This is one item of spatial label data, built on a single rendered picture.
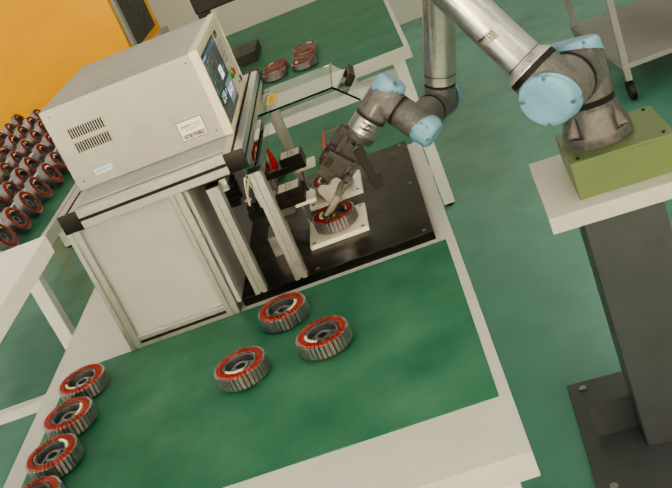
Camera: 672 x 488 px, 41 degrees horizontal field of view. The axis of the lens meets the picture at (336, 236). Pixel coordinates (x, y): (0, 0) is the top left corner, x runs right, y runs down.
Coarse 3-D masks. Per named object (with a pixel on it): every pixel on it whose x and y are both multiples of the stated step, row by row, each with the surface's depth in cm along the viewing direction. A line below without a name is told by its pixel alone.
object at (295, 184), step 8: (288, 184) 219; (296, 184) 217; (280, 192) 216; (288, 192) 216; (296, 192) 216; (304, 192) 218; (312, 192) 220; (280, 200) 217; (288, 200) 216; (296, 200) 216; (304, 200) 216; (312, 200) 217; (256, 208) 220; (280, 208) 217; (248, 216) 218; (256, 216) 218; (264, 216) 218
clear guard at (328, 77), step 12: (312, 72) 248; (324, 72) 243; (336, 72) 243; (288, 84) 246; (300, 84) 241; (312, 84) 236; (324, 84) 232; (336, 84) 231; (264, 96) 244; (288, 96) 235; (300, 96) 230; (264, 108) 233; (276, 108) 229
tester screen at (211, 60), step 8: (208, 48) 210; (216, 48) 220; (208, 56) 207; (216, 56) 216; (208, 64) 204; (216, 64) 213; (224, 64) 223; (208, 72) 200; (216, 72) 209; (216, 80) 206; (224, 80) 216; (216, 88) 203; (224, 88) 212; (224, 104) 205; (232, 104) 215; (232, 112) 211
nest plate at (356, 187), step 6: (354, 174) 249; (360, 174) 249; (354, 180) 245; (360, 180) 243; (354, 186) 241; (360, 186) 239; (348, 192) 239; (354, 192) 238; (360, 192) 238; (318, 198) 243; (342, 198) 238; (312, 204) 241; (318, 204) 239; (324, 204) 239; (312, 210) 239
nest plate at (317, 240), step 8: (360, 208) 226; (360, 216) 222; (312, 224) 229; (352, 224) 219; (360, 224) 218; (368, 224) 218; (312, 232) 224; (336, 232) 219; (344, 232) 217; (352, 232) 216; (360, 232) 216; (312, 240) 220; (320, 240) 218; (328, 240) 217; (336, 240) 217; (312, 248) 217
